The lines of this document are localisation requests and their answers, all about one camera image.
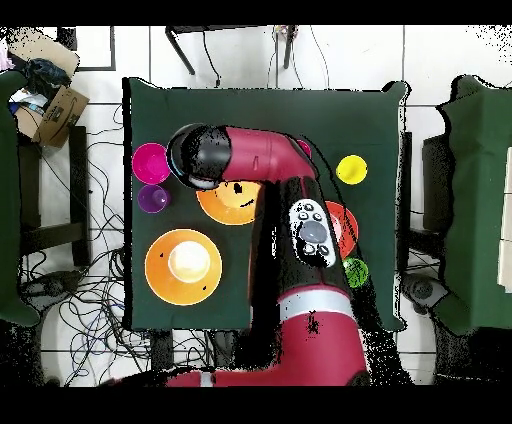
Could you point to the large orange bowl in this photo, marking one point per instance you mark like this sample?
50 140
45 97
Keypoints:
160 276
224 204

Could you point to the pink plastic cup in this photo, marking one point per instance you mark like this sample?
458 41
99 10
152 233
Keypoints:
306 147

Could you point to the pink plastic bowl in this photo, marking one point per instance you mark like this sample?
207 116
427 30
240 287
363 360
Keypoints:
150 163

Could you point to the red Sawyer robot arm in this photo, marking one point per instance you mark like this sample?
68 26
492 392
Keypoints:
260 156

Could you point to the wide red bowl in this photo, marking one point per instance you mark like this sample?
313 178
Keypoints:
347 228

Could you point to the purple plastic cup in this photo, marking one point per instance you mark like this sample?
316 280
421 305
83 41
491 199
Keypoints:
153 198

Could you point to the dark green tablecloth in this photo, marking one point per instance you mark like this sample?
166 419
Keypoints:
260 108

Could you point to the yellow plastic cup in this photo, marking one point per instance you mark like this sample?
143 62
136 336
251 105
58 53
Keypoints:
351 169

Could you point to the green plastic cup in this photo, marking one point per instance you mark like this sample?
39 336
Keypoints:
357 274

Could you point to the black metal stand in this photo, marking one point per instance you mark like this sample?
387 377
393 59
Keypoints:
224 28

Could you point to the open cardboard box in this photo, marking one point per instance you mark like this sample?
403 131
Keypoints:
60 116

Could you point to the green covered table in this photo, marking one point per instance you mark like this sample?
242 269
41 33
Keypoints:
8 200
476 200

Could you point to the dark blue bag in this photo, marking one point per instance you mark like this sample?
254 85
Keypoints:
46 76

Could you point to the flat cardboard sheet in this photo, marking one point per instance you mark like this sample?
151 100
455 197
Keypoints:
44 48

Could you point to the black bench frame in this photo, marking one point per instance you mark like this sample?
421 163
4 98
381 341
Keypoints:
78 180

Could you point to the black metal frame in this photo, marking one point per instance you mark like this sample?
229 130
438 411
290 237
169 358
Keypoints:
67 39

